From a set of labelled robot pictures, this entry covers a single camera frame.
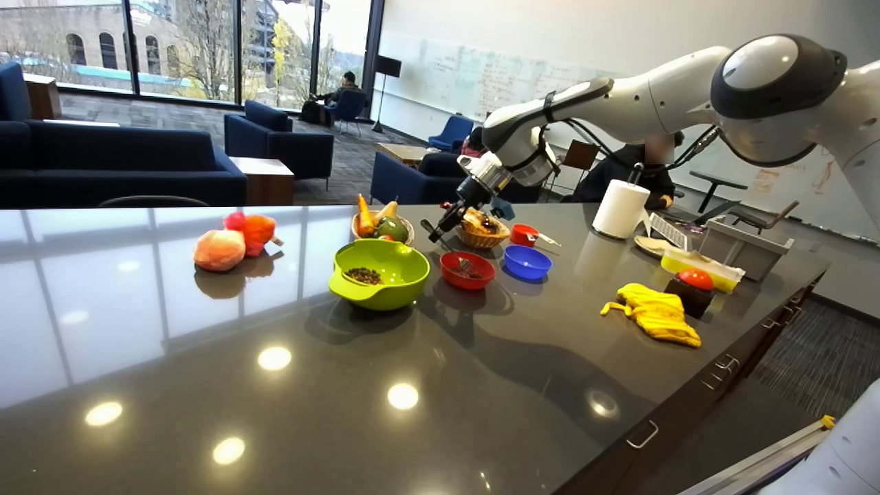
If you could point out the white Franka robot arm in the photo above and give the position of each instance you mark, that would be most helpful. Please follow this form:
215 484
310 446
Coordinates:
733 100

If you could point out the white paper sheet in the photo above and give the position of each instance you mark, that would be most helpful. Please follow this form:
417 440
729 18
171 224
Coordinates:
842 457

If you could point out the yellow plastic container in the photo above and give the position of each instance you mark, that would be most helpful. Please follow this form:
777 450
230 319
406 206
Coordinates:
724 272

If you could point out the white paper towel roll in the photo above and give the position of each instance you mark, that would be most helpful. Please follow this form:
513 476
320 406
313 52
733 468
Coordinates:
619 209

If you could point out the green plastic bowl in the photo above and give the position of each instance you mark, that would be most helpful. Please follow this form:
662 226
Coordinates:
390 289

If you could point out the person in black jacket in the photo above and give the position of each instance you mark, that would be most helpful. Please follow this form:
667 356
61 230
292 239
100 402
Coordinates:
636 169

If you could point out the red plush tomato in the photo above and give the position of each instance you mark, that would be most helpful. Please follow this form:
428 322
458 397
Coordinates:
256 231

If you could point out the blue plastic bowl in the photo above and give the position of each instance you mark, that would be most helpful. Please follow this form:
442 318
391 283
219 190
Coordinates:
527 265

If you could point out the black speaker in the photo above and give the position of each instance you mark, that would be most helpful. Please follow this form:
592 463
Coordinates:
390 66

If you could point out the dark food bits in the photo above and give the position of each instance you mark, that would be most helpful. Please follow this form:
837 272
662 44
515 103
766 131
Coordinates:
364 276

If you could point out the person seated by window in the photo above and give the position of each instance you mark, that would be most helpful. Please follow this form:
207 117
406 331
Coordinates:
347 91

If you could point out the blue high-back chair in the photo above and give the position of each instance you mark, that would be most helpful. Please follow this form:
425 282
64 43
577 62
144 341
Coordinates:
12 91

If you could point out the bright blue lounge chair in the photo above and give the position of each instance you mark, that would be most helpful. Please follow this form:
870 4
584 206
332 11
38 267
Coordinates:
453 132

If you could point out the grey box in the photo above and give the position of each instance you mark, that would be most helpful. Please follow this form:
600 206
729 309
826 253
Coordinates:
747 249

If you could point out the low wooden table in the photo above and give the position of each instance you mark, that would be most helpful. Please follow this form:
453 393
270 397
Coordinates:
403 151

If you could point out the clear plastic lid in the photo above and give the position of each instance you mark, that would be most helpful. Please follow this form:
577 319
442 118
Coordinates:
667 230

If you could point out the dark blue armchair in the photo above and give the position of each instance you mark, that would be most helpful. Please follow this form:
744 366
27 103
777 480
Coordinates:
277 139

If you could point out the yellow knitted cloth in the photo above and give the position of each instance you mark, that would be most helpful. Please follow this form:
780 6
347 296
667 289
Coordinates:
656 314

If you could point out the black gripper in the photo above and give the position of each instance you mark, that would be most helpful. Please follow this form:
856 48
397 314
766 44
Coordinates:
471 194

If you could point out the green toy avocado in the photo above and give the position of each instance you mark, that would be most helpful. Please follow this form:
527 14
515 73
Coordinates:
395 230

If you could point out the brown chair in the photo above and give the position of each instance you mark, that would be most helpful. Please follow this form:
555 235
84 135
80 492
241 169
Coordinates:
581 155

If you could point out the wooden cabinet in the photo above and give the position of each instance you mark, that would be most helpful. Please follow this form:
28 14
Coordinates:
43 98

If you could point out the orange plastic bowl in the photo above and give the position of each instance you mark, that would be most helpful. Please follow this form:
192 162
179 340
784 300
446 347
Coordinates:
468 271

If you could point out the dark blue two-seat sofa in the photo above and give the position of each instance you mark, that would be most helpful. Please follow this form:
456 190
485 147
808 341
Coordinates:
409 179

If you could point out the red measuring cup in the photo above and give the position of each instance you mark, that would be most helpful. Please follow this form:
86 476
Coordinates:
523 235

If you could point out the wooden coffee table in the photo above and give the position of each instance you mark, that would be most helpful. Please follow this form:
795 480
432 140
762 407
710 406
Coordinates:
266 175

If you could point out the peach plush toy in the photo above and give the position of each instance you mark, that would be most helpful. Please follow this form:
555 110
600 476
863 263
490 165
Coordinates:
222 250

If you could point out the yellow wicker basket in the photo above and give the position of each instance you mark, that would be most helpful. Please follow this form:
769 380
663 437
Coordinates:
485 238

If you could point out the snack packet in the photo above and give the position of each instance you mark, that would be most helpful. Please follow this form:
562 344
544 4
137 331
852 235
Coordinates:
479 221

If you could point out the metal paper towel holder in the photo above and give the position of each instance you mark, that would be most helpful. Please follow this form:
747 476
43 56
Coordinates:
636 171

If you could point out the white rod yellow tip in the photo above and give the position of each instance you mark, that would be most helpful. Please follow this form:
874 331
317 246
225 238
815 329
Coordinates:
772 454

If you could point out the white plate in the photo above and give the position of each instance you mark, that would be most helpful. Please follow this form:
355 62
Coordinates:
651 246

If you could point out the long dark blue sofa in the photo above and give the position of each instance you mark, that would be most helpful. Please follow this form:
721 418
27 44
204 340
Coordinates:
111 165

